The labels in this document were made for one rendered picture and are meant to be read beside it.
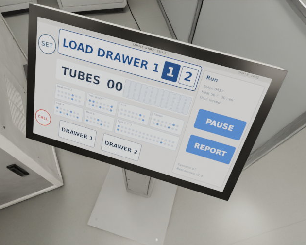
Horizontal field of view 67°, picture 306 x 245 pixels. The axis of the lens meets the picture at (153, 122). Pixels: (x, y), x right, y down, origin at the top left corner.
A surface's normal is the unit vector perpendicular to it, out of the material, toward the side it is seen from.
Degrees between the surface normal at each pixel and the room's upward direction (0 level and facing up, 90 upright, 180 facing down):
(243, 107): 50
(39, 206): 0
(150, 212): 3
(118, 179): 5
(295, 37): 90
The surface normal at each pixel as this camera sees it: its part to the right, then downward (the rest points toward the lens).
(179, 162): -0.18, 0.34
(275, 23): -0.96, 0.21
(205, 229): 0.06, -0.47
